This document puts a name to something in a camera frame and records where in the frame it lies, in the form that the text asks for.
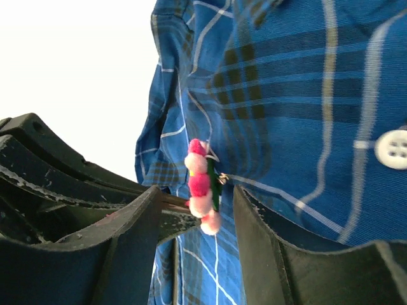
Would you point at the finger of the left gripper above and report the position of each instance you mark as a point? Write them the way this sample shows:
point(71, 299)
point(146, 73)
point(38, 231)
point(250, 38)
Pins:
point(50, 195)

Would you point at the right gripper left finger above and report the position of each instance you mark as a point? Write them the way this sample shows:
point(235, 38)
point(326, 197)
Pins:
point(109, 262)

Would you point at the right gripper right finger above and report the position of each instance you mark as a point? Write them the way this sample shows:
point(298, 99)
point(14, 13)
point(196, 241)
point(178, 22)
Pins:
point(282, 263)

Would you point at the pink pompom brooch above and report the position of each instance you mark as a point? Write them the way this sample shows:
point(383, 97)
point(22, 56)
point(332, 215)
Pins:
point(205, 186)

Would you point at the blue plaid button shirt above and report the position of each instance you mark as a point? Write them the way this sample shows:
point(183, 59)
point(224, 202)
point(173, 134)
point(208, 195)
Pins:
point(303, 104)

